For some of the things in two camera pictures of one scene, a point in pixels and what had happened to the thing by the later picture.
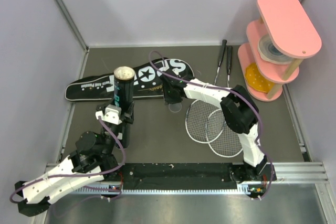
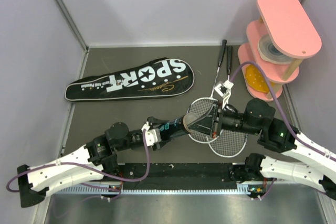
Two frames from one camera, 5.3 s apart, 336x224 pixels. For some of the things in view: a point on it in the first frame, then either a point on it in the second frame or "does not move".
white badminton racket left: x=204 y=120 does not move
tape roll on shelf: x=269 y=53 does not move
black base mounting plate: x=180 y=173 does not move
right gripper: x=168 y=99 → x=207 y=128
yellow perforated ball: x=255 y=81 does not move
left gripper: x=129 y=115 → x=153 y=121
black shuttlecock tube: x=124 y=82 → x=172 y=128
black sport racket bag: x=148 y=82 does not move
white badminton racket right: x=220 y=137 does not move
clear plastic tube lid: x=175 y=107 → x=189 y=118
